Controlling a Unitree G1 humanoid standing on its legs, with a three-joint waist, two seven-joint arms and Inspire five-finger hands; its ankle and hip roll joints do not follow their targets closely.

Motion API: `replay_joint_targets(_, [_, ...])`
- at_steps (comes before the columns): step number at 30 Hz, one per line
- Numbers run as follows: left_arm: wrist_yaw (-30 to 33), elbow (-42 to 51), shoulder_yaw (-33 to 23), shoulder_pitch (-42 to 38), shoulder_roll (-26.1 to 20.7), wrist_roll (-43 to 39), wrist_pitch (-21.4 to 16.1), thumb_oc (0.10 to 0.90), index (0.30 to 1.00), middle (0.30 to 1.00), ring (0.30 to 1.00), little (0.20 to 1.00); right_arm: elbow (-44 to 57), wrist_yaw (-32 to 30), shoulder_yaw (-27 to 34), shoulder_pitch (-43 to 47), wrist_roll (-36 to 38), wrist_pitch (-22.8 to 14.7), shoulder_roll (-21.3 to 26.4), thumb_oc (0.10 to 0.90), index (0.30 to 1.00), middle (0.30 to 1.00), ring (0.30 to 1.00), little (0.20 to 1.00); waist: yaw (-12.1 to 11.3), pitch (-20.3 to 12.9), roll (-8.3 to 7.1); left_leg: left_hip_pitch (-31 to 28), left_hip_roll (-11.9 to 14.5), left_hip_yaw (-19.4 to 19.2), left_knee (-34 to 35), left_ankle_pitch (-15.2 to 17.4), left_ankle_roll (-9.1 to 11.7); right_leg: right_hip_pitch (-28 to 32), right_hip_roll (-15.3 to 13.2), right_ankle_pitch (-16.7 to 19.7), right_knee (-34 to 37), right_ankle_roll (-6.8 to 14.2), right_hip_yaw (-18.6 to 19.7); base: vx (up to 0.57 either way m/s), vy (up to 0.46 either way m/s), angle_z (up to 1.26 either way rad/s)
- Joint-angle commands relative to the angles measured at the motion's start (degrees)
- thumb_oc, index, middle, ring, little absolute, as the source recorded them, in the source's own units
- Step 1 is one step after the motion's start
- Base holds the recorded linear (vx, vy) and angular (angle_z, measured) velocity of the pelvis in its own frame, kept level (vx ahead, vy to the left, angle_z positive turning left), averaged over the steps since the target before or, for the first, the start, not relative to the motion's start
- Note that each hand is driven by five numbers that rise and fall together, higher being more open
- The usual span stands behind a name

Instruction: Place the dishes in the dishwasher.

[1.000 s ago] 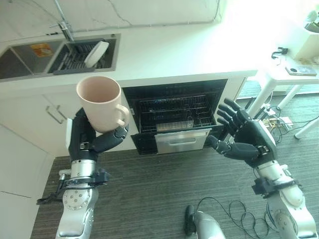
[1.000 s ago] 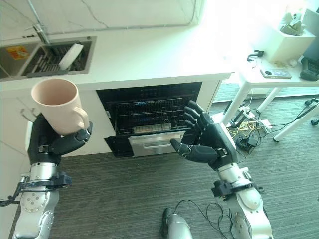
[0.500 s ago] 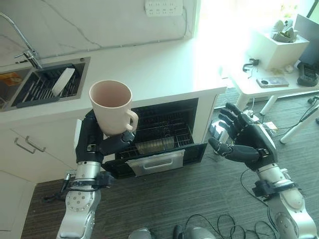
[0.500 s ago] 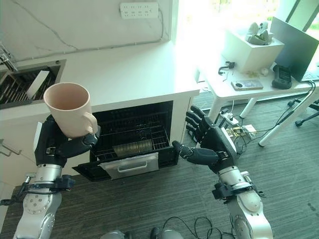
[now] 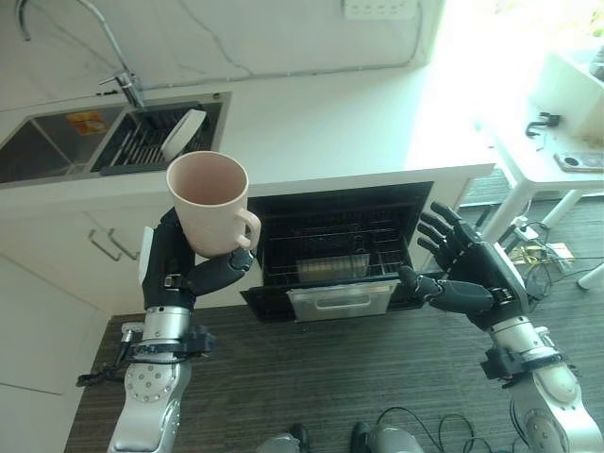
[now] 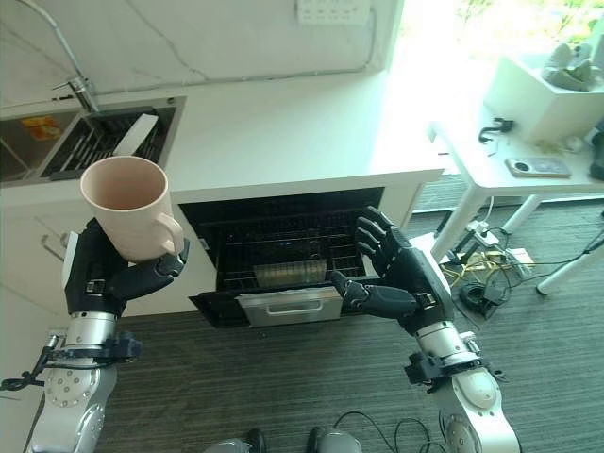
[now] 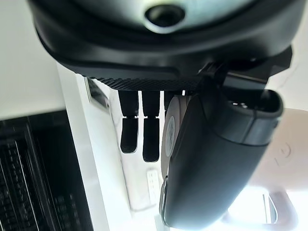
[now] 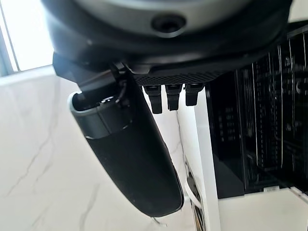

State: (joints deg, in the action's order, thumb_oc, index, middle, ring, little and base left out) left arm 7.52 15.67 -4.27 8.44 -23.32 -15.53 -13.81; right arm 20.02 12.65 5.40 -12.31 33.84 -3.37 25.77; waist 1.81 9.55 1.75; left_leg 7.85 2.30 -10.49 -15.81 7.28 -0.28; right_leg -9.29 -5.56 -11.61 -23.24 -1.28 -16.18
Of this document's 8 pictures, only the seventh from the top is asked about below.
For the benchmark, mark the white perforated strip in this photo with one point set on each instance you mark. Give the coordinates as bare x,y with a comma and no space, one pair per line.
153,187

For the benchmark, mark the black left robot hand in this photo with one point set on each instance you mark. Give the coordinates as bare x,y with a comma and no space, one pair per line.
207,149

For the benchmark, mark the black dishwasher rack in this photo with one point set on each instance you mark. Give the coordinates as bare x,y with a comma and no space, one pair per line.
36,173

